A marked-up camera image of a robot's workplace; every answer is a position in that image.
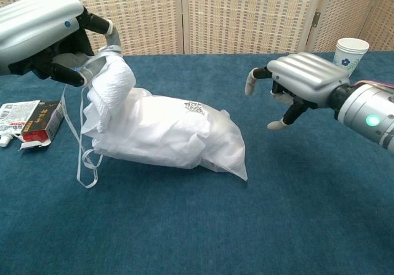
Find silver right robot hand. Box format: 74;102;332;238
244;52;351;131

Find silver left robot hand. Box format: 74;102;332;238
0;0;124;88

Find white clothes with cords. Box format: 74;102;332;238
60;46;241;189

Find translucent plastic bag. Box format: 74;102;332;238
81;86;249;182

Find white paper cup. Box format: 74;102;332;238
332;38;370;78

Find white spout pouch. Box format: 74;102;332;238
0;100;41;148

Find woven folding screen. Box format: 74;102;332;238
0;0;394;56

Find black red carton box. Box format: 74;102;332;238
18;100;65;151

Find blue carpet table cover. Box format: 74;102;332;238
0;52;394;275

